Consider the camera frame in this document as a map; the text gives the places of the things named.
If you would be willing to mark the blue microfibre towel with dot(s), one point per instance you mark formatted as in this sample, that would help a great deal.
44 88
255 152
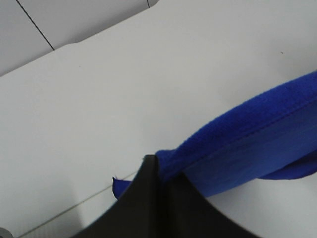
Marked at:
271 136

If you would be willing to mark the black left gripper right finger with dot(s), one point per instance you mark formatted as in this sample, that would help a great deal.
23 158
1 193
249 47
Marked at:
185 213

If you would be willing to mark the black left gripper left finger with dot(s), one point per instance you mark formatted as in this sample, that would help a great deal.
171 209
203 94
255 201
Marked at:
135 213

